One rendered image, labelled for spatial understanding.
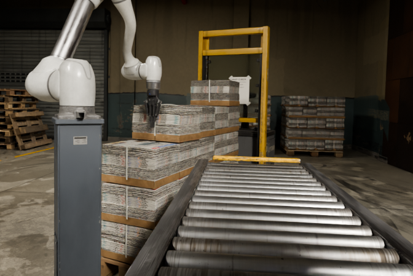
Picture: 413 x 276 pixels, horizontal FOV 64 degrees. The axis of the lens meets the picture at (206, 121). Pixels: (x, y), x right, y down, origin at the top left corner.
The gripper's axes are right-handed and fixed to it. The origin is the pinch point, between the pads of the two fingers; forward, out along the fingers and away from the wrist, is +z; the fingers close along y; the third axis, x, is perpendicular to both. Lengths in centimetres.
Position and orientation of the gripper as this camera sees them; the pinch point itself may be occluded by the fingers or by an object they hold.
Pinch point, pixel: (152, 122)
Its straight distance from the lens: 215.6
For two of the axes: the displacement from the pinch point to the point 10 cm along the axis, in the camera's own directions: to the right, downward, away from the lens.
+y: -9.1, -0.4, 4.1
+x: -4.1, 0.3, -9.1
